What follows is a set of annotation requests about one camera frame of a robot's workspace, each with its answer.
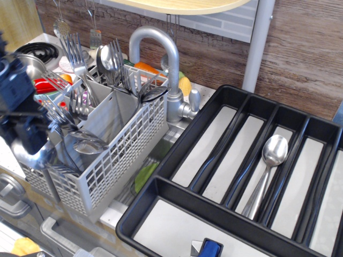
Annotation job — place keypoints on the steel fork front left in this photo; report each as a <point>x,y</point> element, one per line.
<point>56,114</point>

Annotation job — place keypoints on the steel spoon lying on basket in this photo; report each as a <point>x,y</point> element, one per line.
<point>87,143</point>

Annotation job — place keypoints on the steel spoon in tray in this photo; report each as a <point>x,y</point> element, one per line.
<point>274,153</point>

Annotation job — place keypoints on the dark spoon at basket corner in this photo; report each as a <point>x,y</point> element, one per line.
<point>149,95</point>

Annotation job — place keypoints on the black cutlery tray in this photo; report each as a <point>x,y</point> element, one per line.
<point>200,188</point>

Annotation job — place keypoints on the big steel spoon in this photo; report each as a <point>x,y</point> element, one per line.
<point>45,158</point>

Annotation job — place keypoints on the silver kitchen faucet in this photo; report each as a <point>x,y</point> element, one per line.
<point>177,108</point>

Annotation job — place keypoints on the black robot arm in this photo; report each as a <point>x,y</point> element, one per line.
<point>16,86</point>

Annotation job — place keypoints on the toy carrot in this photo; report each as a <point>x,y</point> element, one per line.
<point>145,67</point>

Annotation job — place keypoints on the steel fork beside spoon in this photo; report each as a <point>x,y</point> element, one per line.
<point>118,70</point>

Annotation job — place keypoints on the hanging small spatula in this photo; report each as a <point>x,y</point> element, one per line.
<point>95,33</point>

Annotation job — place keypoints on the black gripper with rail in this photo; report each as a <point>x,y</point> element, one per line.
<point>26,126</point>

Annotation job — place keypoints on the light wooden shelf board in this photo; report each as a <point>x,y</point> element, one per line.
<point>185,7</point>

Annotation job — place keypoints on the yellow toy at bottom left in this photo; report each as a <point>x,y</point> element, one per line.
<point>24,246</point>

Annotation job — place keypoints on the steel pot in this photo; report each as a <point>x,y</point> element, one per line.
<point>35,68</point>

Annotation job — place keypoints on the red toy pepper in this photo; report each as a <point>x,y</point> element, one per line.
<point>43,86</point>

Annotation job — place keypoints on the toy corn cob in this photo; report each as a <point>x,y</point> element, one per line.
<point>185,86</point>

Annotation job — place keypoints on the short steel fork middle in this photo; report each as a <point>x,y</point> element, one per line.
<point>77,107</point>

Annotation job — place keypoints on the hanging skimmer ladle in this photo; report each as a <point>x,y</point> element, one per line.
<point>60,26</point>

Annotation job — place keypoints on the grey plastic cutlery basket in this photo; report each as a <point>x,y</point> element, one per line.
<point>131,133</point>

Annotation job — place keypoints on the tall steel fork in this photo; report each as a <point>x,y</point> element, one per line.
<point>73,50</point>

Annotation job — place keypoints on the blue object at bottom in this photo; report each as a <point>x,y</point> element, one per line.
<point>206,248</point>

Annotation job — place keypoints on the steel spoon in basket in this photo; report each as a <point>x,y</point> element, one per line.
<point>105,64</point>

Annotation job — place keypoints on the green toy leaf in sink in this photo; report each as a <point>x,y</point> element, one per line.
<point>143,176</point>

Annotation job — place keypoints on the black stove burner coil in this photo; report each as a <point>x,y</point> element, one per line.
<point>45,52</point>

